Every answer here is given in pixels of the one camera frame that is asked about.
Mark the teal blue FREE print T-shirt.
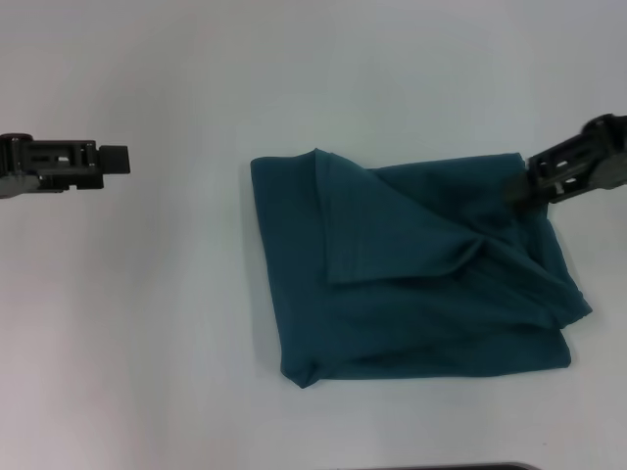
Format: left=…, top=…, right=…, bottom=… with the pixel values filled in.
left=250, top=146, right=596, bottom=391

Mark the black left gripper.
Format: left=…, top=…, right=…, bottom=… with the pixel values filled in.
left=0, top=131, right=132, bottom=201

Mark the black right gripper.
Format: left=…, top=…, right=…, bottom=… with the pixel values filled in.
left=503, top=113, right=627, bottom=213

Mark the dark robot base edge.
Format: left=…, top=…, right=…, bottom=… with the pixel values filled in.
left=432, top=462, right=540, bottom=470

